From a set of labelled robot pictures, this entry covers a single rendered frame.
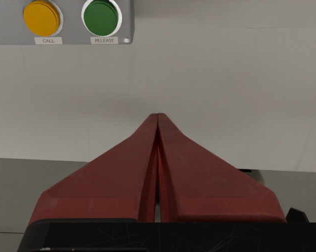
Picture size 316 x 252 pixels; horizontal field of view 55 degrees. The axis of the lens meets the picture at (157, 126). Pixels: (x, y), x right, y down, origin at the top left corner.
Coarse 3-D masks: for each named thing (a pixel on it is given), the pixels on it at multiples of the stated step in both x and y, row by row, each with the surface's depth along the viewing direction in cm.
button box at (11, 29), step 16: (0, 0) 35; (16, 0) 35; (32, 0) 35; (48, 0) 35; (64, 0) 35; (80, 0) 35; (112, 0) 35; (128, 0) 35; (0, 16) 36; (16, 16) 36; (64, 16) 36; (80, 16) 36; (128, 16) 36; (0, 32) 37; (16, 32) 37; (32, 32) 37; (64, 32) 37; (80, 32) 37; (112, 32) 37; (128, 32) 37
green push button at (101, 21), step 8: (96, 0) 35; (104, 0) 35; (88, 8) 35; (96, 8) 35; (104, 8) 35; (112, 8) 35; (88, 16) 35; (96, 16) 35; (104, 16) 35; (112, 16) 35; (88, 24) 36; (96, 24) 36; (104, 24) 36; (112, 24) 36; (96, 32) 36; (104, 32) 36
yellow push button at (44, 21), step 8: (40, 0) 35; (32, 8) 35; (40, 8) 35; (48, 8) 35; (24, 16) 35; (32, 16) 35; (40, 16) 35; (48, 16) 35; (56, 16) 35; (32, 24) 36; (40, 24) 36; (48, 24) 36; (56, 24) 36; (40, 32) 36; (48, 32) 36
